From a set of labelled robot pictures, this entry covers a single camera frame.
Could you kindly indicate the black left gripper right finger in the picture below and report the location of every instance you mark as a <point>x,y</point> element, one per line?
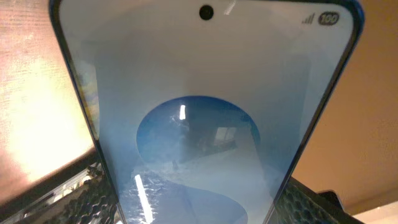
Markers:
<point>300,204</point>

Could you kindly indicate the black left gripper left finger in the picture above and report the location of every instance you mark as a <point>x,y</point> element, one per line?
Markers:
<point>77,193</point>

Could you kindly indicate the blue Galaxy smartphone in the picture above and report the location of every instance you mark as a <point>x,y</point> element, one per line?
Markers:
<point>200,110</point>

